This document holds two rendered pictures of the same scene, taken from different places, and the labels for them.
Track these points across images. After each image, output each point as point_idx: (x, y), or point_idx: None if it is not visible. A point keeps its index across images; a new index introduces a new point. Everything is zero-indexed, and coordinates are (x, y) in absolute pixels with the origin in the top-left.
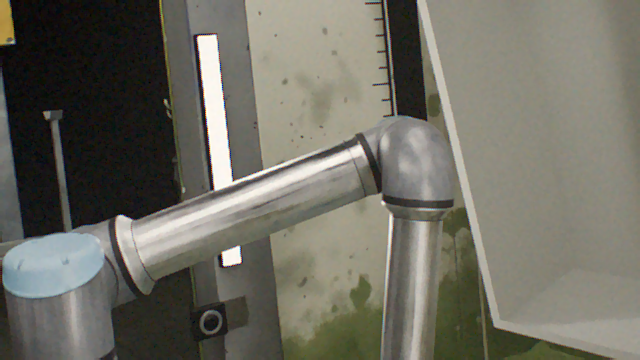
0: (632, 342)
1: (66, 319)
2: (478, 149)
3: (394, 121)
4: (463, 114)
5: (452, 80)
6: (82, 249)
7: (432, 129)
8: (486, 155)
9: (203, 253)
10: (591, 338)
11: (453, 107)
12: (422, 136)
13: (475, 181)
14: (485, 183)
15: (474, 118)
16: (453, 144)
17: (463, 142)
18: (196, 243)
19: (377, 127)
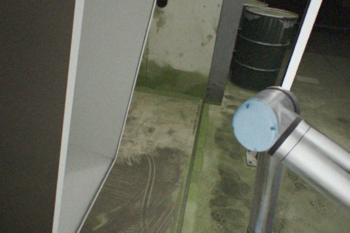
0: (75, 197)
1: None
2: (13, 179)
3: (281, 97)
4: (26, 144)
5: (33, 103)
6: None
7: (273, 87)
8: (2, 184)
9: None
10: (70, 218)
11: (42, 138)
12: (283, 90)
13: (31, 208)
14: (16, 208)
15: (7, 147)
16: (59, 175)
17: (37, 174)
18: None
19: (287, 108)
